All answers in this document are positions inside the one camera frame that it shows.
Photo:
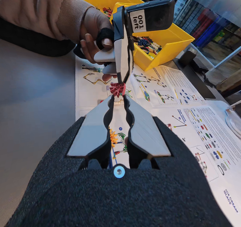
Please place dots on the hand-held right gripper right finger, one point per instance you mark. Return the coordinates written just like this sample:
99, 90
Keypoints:
148, 134

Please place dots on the person's left hand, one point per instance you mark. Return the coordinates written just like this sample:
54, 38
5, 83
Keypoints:
94, 21

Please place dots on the wooden post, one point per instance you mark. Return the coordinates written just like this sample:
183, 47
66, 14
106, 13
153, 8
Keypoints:
229, 82

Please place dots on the black power adapter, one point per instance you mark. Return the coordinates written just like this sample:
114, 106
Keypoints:
199, 65

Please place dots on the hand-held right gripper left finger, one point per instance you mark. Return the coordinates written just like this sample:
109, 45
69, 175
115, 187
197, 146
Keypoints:
90, 134

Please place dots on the pile of colourful toy parts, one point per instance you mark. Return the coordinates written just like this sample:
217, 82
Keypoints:
146, 44

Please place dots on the white toy rod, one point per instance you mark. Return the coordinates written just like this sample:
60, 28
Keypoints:
117, 103

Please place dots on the person's right hand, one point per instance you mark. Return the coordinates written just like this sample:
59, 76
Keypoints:
126, 141

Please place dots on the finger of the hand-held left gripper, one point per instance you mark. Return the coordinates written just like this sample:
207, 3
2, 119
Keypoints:
122, 61

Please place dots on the black desk pad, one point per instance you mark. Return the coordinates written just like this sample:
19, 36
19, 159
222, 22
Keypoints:
194, 80

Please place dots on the white metal stand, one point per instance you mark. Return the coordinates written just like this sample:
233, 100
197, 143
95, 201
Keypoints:
233, 121

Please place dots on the person's left forearm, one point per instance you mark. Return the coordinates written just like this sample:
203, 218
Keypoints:
37, 8

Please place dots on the printed instruction sheet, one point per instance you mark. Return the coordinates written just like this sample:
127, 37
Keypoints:
90, 121

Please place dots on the yellow divided parts bin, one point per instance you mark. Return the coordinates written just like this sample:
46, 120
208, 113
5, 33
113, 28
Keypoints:
175, 44

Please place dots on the black box device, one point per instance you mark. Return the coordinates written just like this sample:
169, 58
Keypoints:
187, 56

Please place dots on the storage shelf with bins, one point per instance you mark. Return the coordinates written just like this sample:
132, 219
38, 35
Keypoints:
207, 23

